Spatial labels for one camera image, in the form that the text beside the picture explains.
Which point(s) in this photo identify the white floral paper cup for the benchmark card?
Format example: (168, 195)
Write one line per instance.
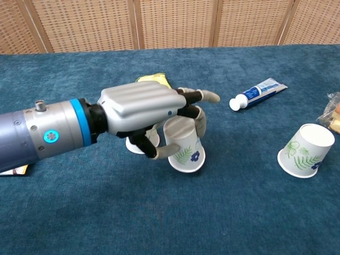
(305, 151)
(154, 138)
(186, 162)

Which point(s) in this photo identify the woven bamboo screen panel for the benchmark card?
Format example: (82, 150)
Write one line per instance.
(252, 21)
(87, 24)
(16, 26)
(316, 21)
(178, 21)

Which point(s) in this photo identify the blue white toothpaste tube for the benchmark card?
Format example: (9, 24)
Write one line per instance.
(260, 91)

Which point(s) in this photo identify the clear wrapped cake pack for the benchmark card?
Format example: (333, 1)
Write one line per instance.
(333, 111)

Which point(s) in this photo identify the orange white carton box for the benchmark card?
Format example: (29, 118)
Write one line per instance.
(13, 171)

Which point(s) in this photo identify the yellow snack packet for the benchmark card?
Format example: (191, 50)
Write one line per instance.
(156, 78)

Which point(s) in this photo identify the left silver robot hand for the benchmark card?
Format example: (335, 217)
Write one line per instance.
(138, 103)

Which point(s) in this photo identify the blue felt table cover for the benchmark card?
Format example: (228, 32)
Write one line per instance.
(159, 212)

